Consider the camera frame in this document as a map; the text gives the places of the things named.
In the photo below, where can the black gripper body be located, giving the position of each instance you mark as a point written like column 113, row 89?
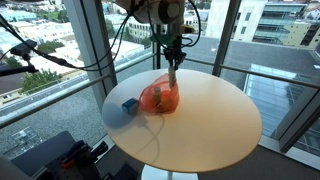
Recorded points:
column 175, row 53

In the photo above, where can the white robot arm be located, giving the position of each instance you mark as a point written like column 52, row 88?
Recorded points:
column 156, row 11

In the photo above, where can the beige bottle inside bag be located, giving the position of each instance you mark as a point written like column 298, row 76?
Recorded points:
column 157, row 95

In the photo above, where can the orange plastic bag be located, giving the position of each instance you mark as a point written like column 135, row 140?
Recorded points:
column 168, row 98

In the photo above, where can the blue and white box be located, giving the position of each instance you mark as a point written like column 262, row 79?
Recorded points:
column 130, row 106

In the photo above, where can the metal window railing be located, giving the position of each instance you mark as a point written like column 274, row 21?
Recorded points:
column 266, row 76
column 60, row 95

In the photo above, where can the black robot mounting board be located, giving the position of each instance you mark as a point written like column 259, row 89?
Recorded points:
column 40, row 153

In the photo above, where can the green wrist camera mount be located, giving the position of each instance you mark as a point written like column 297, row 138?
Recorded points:
column 164, row 40

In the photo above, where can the black camera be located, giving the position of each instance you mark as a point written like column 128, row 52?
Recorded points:
column 23, row 47

